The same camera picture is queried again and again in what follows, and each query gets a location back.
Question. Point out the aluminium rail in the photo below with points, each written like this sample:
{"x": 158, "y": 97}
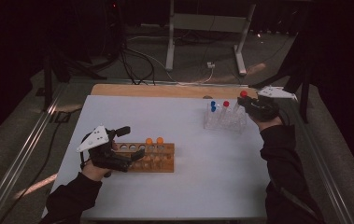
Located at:
{"x": 330, "y": 174}
{"x": 19, "y": 158}

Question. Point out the person's left hand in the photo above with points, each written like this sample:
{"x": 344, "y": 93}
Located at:
{"x": 94, "y": 171}

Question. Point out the white plug adapter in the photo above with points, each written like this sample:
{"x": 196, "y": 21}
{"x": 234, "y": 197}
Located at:
{"x": 210, "y": 65}

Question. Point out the person's right hand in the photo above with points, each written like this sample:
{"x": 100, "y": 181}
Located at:
{"x": 269, "y": 123}

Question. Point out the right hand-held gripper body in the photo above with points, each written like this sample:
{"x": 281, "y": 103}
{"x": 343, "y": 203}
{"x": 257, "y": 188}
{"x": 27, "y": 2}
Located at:
{"x": 263, "y": 107}

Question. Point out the black tripod stand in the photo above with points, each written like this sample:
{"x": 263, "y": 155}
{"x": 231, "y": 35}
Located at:
{"x": 300, "y": 74}
{"x": 59, "y": 70}

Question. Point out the orange-capped test tube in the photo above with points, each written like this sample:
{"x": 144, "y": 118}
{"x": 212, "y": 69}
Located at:
{"x": 159, "y": 140}
{"x": 148, "y": 141}

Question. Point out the wooden test tube rack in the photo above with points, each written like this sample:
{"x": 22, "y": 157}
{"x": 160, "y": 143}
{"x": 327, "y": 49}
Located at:
{"x": 156, "y": 158}

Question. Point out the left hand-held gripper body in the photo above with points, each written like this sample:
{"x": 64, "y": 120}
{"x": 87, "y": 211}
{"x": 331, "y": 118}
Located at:
{"x": 98, "y": 141}

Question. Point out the red-capped test tube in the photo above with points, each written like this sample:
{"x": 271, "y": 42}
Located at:
{"x": 226, "y": 104}
{"x": 243, "y": 94}

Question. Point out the clear plastic test tube rack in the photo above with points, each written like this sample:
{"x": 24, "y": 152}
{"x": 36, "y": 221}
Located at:
{"x": 224, "y": 123}

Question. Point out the white table sheet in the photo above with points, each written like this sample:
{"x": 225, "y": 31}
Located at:
{"x": 181, "y": 180}

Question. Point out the white metal stand frame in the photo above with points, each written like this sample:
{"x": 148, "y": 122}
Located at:
{"x": 209, "y": 22}

